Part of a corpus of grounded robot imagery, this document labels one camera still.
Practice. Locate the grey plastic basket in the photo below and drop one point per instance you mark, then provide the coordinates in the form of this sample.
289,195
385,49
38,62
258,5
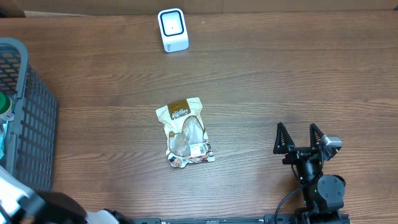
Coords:
29,140

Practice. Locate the white barcode scanner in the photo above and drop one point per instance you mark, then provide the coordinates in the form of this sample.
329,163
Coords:
173,30

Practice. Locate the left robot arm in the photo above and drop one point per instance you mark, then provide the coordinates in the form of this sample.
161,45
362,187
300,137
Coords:
21,204

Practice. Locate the brown snack pouch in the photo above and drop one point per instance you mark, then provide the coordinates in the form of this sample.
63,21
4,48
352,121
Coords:
187,138

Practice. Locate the green capped bottle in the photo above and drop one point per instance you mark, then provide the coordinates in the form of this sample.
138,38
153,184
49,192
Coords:
7,108

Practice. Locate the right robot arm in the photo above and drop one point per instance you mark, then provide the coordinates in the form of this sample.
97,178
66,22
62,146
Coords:
322,194

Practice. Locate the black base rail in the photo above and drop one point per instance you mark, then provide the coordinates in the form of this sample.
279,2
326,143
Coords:
266,219

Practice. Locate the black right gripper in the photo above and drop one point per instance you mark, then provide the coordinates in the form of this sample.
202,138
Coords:
297,154

